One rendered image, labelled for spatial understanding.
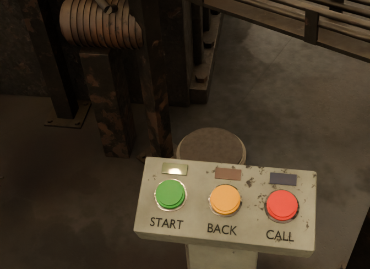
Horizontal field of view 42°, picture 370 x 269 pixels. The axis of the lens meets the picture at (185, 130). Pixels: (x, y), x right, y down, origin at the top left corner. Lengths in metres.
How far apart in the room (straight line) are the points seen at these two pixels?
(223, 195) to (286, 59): 1.26
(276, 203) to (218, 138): 0.23
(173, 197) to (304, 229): 0.18
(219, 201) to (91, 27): 0.67
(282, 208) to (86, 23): 0.73
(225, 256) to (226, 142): 0.22
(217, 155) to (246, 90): 0.92
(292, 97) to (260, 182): 1.06
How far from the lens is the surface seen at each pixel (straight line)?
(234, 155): 0.82
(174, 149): 1.52
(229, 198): 0.65
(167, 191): 0.66
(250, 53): 1.89
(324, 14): 0.77
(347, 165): 1.53
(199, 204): 0.66
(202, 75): 1.64
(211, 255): 0.72
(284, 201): 0.65
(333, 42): 0.80
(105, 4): 1.14
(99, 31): 1.20
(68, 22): 1.22
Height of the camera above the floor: 1.14
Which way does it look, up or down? 46 degrees down
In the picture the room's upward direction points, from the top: 4 degrees counter-clockwise
